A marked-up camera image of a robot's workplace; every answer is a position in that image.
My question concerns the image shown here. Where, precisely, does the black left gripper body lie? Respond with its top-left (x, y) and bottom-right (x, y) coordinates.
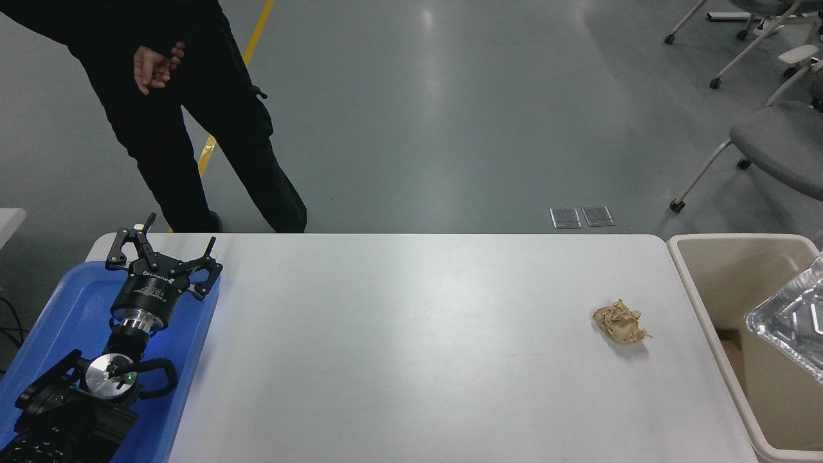
top-left (111, 257), bottom-right (188, 325)

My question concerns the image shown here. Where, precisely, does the silver foil tray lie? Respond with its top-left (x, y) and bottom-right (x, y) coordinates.
top-left (745, 254), bottom-right (823, 385)

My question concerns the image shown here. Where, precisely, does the person's hand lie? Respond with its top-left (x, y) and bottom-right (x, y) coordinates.
top-left (133, 42), bottom-right (186, 96)

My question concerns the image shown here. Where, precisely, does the blue plastic tray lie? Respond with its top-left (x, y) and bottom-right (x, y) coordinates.
top-left (0, 259), bottom-right (221, 463)

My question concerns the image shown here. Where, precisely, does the small white side table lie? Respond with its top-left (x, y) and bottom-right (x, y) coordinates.
top-left (0, 208), bottom-right (28, 248)

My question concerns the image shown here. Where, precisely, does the person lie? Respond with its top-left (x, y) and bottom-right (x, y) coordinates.
top-left (0, 0), bottom-right (308, 234)

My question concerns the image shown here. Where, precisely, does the crumpled tan paper ball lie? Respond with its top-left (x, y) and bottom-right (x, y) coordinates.
top-left (592, 299), bottom-right (652, 345)

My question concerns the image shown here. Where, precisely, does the large pale bin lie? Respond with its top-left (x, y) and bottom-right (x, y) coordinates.
top-left (667, 233), bottom-right (823, 461)

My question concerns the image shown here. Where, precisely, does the white-legged wheeled chair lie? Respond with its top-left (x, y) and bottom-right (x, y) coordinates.
top-left (664, 0), bottom-right (823, 89)

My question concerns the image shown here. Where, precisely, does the thin black floor cable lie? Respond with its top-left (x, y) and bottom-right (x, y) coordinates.
top-left (0, 297), bottom-right (28, 353)

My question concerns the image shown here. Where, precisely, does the grey seat white-frame chair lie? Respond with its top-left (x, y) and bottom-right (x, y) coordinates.
top-left (669, 44), bottom-right (823, 222)

